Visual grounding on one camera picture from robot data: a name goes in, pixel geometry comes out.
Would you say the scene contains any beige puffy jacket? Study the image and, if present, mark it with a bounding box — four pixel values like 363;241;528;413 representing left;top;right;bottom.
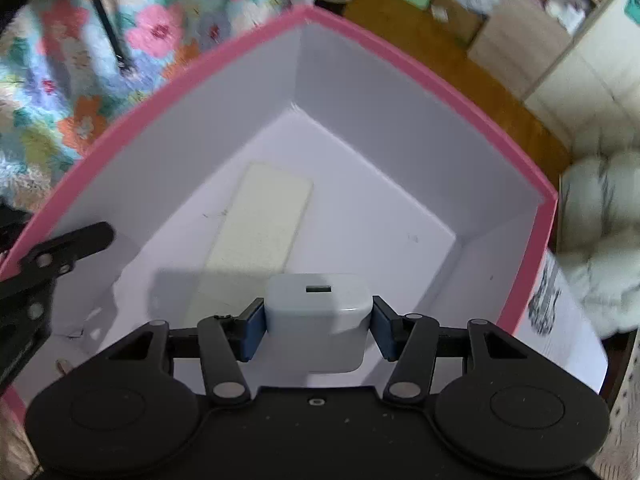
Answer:
557;149;640;337

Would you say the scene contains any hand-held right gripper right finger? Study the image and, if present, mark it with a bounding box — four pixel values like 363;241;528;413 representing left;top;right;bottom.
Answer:
372;295;528;404

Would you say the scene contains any cardboard box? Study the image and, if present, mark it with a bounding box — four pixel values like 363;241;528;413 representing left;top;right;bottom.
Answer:
429;0;489;47

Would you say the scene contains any floral quilt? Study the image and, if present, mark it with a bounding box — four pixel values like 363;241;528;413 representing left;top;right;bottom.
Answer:
0;0;318;241

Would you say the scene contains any cream foam pad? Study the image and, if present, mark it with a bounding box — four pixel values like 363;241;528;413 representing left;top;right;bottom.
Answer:
182;161;315;331

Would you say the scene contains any wooden wardrobe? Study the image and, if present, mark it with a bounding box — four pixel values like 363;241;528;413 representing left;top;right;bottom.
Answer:
522;0;640;153

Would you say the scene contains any wooden shelf unit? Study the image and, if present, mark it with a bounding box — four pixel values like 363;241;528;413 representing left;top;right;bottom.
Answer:
467;0;626;101

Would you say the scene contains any black belt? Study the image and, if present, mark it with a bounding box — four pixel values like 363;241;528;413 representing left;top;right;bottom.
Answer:
82;0;137;77

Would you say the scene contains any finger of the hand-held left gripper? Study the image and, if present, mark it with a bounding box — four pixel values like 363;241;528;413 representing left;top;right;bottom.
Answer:
0;221;115;391
0;199;32;256

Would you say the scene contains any white charger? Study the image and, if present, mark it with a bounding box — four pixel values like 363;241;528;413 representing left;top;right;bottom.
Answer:
264;273;375;375

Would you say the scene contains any white printed bed sheet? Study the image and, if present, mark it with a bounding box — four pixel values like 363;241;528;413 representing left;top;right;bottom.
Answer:
515;249;609;397

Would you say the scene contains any pink box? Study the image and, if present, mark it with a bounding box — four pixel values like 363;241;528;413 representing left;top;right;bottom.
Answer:
0;4;559;426

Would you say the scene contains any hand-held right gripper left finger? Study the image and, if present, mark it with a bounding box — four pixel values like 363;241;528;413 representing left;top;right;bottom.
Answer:
107;297;267;407

